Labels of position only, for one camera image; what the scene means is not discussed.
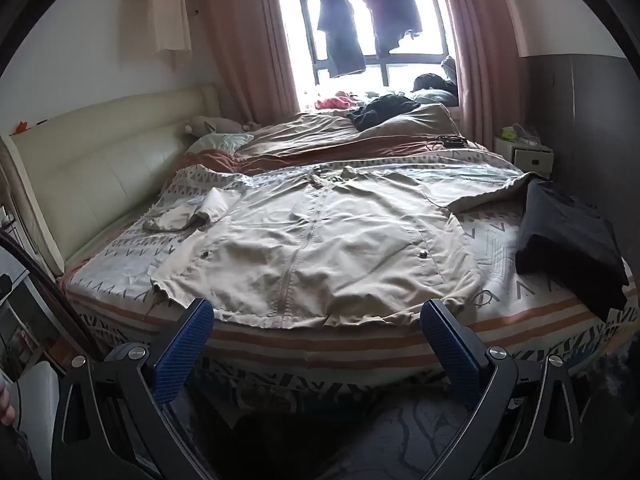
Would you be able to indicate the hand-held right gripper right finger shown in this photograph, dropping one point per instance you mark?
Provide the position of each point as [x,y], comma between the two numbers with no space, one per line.
[450,352]

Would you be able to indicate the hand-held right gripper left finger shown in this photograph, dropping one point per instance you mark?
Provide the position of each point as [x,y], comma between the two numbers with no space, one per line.
[182,352]

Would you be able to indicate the beige jacket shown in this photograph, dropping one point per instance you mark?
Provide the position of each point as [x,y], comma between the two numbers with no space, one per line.
[320,250]

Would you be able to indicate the black clothes pile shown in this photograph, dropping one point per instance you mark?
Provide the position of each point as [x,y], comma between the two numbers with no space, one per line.
[380,107]

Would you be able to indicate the person's left hand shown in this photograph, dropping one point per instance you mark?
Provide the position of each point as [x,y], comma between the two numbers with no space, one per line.
[5,405]

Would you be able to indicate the bed with patterned sheet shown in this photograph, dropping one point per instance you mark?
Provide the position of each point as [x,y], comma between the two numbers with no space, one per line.
[125,257]

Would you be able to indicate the black curved tube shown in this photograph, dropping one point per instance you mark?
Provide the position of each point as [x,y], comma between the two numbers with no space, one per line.
[45,280]

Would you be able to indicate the dark folded garment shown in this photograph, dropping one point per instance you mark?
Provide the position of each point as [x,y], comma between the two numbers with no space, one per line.
[565,240]

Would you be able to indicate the cream padded headboard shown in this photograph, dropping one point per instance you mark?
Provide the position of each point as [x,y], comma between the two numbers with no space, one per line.
[100,160]

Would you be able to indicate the white nightstand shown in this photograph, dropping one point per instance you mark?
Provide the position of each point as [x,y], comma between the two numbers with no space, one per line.
[530,157]

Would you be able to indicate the light green pillow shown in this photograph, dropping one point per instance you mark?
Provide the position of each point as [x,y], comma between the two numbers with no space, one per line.
[220,142]

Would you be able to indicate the green item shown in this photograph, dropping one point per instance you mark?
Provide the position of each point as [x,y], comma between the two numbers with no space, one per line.
[508,134]

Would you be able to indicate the beige plush toy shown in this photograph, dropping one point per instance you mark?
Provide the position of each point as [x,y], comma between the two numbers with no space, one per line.
[215,124]

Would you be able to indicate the brown duvet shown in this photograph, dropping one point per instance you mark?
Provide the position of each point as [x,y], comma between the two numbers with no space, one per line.
[325,135]

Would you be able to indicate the dark pillow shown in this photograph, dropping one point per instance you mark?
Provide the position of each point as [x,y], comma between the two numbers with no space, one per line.
[432,87]

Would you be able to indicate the pink cloth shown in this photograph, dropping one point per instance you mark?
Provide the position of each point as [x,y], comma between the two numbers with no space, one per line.
[332,102]

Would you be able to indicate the grey cushion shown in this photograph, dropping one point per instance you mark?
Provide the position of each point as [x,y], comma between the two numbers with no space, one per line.
[449,67]

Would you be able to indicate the window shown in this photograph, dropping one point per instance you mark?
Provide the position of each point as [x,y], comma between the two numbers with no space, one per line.
[390,67]

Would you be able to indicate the pink curtain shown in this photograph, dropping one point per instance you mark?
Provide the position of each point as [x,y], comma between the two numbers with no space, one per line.
[245,35]
[480,45]

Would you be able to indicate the dark hanging jacket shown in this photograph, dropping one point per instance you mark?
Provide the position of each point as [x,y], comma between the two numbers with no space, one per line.
[340,35]

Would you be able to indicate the cream hanging cloth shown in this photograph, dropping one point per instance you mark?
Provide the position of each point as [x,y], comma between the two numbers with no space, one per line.
[160,15]

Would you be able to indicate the dark hanging garment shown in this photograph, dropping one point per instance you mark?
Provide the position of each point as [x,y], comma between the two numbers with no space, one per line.
[402,10]

